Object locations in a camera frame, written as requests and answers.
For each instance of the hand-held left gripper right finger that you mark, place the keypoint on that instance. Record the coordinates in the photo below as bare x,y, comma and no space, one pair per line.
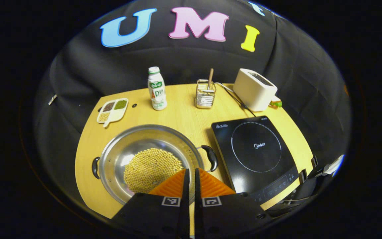
198,212

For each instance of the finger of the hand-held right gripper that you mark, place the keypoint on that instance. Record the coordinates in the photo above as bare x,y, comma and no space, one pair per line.
314,162
302,176

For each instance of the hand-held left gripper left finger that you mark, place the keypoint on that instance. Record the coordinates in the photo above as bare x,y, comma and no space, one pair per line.
185,212

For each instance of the black induction cooktop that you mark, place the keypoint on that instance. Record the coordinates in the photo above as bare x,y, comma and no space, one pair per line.
257,146

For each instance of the stainless steel pot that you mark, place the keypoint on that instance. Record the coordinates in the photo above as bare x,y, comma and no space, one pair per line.
134,139

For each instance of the pile of soybeans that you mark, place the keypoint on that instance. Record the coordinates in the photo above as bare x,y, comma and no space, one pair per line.
148,169

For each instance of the lettuce sandwich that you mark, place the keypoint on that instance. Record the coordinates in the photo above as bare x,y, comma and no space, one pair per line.
276,104

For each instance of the white toaster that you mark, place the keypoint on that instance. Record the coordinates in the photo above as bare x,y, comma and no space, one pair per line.
254,91

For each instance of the white green-label drink bottle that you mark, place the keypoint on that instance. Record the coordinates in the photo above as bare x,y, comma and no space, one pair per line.
158,93

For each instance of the white divided bean tray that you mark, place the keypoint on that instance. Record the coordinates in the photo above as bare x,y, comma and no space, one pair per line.
113,111

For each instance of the wooden stick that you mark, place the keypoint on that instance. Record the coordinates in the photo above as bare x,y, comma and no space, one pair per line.
210,78

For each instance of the white tag clip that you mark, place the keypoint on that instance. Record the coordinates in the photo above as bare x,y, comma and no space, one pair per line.
52,99

